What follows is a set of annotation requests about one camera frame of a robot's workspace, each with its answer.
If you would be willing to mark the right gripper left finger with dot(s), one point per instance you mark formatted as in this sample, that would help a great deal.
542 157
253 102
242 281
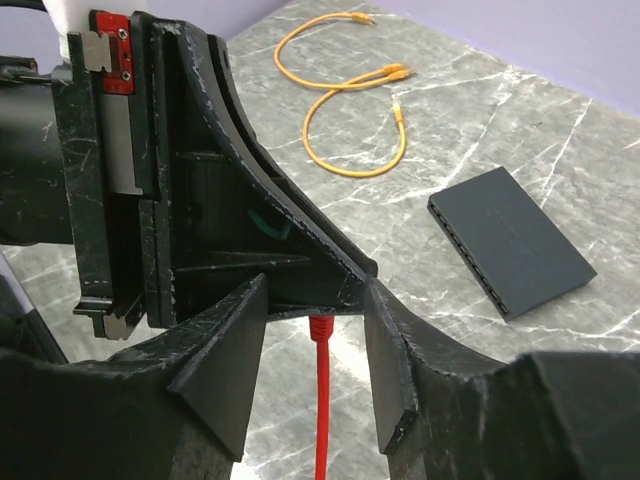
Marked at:
176 406

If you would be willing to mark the black network switch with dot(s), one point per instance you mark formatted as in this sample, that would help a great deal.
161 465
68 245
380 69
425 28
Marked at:
519 257

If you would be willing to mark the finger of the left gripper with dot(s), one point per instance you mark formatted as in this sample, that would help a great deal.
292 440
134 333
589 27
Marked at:
227 212

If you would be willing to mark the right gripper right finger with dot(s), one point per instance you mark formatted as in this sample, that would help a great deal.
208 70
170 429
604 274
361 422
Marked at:
445 411

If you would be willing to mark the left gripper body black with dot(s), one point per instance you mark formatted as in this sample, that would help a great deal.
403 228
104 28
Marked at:
109 97

